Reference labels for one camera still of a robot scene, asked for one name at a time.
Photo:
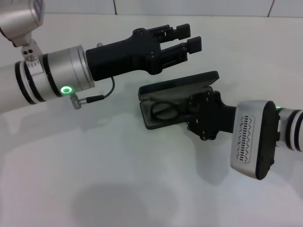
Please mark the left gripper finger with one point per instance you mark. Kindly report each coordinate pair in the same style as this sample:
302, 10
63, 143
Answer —
194, 45

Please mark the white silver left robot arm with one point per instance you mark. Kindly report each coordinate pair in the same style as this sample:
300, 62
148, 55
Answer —
59, 71

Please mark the black framed glasses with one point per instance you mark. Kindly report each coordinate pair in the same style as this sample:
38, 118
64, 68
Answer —
163, 113

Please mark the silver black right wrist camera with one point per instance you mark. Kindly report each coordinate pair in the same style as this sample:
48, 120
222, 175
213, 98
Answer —
246, 134

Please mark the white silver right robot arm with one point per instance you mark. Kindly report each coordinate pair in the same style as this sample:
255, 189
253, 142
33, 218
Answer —
293, 127

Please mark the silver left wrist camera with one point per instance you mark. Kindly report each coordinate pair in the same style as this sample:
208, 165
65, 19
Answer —
19, 14

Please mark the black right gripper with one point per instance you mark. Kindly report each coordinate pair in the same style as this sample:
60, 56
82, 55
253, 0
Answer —
213, 118

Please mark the black glasses case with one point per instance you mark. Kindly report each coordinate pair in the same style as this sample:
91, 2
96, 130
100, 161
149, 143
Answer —
177, 82

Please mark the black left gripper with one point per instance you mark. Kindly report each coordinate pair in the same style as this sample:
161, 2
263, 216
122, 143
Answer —
118, 56

